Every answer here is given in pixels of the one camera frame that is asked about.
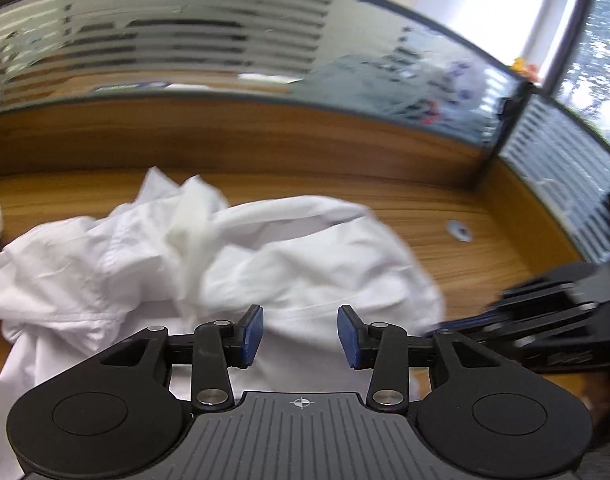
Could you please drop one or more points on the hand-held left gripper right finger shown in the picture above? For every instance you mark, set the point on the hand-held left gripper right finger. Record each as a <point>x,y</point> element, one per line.
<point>347,337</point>

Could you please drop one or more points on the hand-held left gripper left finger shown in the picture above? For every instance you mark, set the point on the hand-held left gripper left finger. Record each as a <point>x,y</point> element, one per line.
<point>252,335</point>

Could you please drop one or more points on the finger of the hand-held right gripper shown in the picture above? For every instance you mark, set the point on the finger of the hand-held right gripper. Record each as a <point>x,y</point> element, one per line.
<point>465,327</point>
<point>550,287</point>

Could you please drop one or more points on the white button-up shirt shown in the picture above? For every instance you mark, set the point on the white button-up shirt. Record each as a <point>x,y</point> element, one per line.
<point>310,260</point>

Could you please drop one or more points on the striped glass partition by window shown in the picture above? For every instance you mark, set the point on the striped glass partition by window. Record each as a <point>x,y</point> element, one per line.
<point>560,160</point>

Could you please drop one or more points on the black scissors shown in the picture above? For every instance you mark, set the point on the black scissors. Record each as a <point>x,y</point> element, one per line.
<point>511,107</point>

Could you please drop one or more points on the small orange toy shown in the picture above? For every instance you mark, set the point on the small orange toy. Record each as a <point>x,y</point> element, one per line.
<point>521,65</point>

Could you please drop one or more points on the white plastic bag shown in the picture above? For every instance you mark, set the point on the white plastic bag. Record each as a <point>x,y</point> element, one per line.
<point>455,75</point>

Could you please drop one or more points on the long frosted striped glass partition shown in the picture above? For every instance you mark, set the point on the long frosted striped glass partition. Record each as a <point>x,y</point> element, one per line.
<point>185,25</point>

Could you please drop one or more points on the dark partition post with scissors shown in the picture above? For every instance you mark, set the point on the dark partition post with scissors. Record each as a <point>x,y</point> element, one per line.
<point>495,160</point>

